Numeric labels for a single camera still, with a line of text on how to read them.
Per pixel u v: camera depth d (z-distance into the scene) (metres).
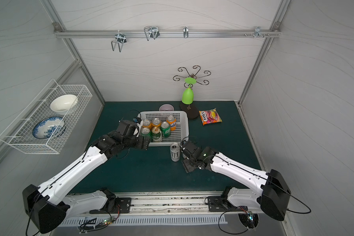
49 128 0.65
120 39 0.78
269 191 0.40
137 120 0.69
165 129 0.93
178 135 1.01
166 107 1.11
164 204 0.75
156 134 0.90
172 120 0.96
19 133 0.57
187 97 0.96
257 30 0.77
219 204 0.74
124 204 0.74
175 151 0.80
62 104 0.73
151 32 0.75
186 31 0.73
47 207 0.37
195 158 0.59
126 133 0.58
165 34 0.78
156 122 0.95
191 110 1.14
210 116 1.08
